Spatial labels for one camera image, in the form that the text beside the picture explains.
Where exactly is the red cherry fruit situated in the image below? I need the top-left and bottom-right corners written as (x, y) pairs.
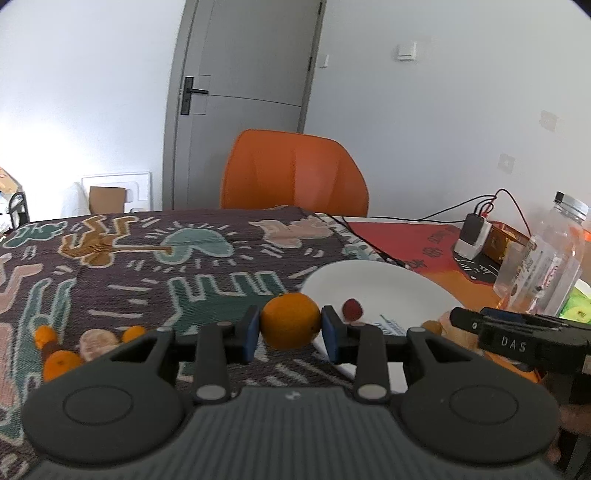
top-left (342, 298), bottom-right (363, 322)

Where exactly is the peeled pomelo piece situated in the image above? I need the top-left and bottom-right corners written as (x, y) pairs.
top-left (438, 311), bottom-right (484, 356)
top-left (79, 329), bottom-right (120, 362)

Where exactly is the yellow plum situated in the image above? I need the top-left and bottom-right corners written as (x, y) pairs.
top-left (422, 320), bottom-right (443, 335)

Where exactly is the medium orange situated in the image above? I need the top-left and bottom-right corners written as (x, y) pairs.
top-left (260, 293), bottom-right (322, 351)

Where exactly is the small tangerine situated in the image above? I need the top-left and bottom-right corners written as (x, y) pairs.
top-left (121, 325), bottom-right (146, 343)
top-left (33, 325), bottom-right (58, 350)

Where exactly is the large orange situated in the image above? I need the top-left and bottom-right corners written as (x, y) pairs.
top-left (42, 350), bottom-right (84, 383)

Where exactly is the small tangerine back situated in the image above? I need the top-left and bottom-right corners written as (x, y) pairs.
top-left (33, 325), bottom-right (58, 350)

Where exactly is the person's right hand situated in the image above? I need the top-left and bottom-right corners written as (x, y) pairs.
top-left (547, 404), bottom-right (591, 464)

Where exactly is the green package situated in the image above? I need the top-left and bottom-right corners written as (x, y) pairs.
top-left (559, 279), bottom-right (591, 324)

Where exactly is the clear plastic bottle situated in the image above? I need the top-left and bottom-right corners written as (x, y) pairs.
top-left (499, 192), bottom-right (589, 317)

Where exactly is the orange gold box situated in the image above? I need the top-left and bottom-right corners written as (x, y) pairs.
top-left (482, 221), bottom-right (529, 264)

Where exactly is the orange red mat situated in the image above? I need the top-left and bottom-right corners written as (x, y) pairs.
top-left (346, 218), bottom-right (500, 310)

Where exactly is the charger power block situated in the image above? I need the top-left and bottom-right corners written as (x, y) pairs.
top-left (454, 213), bottom-right (492, 260)

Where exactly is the patterned woven blanket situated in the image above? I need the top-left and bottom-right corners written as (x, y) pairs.
top-left (1, 206), bottom-right (402, 479)

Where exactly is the orange chair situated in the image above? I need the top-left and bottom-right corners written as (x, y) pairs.
top-left (221, 129), bottom-right (370, 217)

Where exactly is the cardboard box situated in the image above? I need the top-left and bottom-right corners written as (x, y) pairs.
top-left (88, 186), bottom-right (126, 214)

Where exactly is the paper bag on cart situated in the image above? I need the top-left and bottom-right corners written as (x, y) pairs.
top-left (0, 168), bottom-right (21, 196)

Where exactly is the grey door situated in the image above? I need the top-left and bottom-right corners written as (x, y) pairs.
top-left (162, 0), bottom-right (325, 210)

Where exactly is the black cable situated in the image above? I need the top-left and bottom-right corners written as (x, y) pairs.
top-left (317, 187), bottom-right (537, 271)

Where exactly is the white board against wall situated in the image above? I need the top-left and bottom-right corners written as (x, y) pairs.
top-left (81, 172), bottom-right (152, 213)

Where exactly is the black door handle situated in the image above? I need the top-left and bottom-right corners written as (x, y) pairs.
top-left (180, 77), bottom-right (209, 116)

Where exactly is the white light switch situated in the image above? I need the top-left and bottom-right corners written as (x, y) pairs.
top-left (396, 41), bottom-right (418, 62)

